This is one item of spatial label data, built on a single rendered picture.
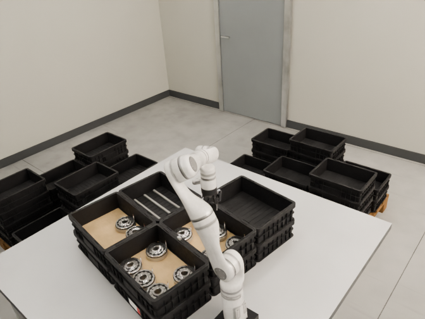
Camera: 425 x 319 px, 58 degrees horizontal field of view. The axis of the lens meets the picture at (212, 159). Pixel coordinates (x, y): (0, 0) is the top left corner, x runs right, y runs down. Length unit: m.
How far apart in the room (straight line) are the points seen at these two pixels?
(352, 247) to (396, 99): 2.42
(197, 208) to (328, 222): 1.08
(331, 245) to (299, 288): 0.35
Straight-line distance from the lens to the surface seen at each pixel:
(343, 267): 2.07
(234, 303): 1.64
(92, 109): 5.41
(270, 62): 4.83
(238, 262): 1.52
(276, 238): 2.06
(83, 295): 2.05
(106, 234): 2.13
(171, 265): 1.88
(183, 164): 1.36
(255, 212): 2.14
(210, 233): 1.44
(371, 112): 4.47
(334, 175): 3.14
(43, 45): 4.97
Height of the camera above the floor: 2.14
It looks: 30 degrees down
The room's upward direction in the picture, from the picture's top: 4 degrees counter-clockwise
